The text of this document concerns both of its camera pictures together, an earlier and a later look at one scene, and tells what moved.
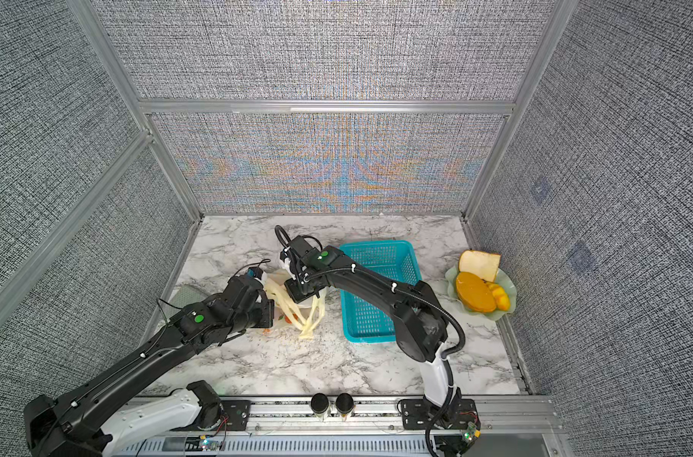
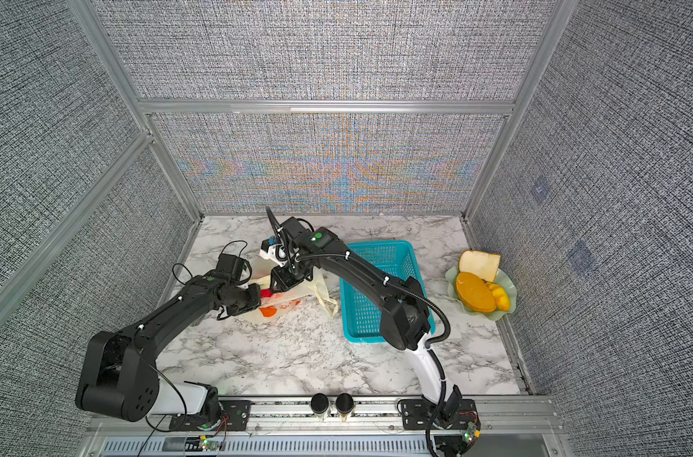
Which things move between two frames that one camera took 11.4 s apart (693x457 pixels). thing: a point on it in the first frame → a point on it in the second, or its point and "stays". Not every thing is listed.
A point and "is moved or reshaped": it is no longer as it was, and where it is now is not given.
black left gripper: [268, 307] → [255, 300]
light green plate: [501, 277] stays
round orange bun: [475, 292] stays
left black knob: [319, 403] stays
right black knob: [344, 403] stays
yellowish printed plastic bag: [300, 318] is moved or reshaped
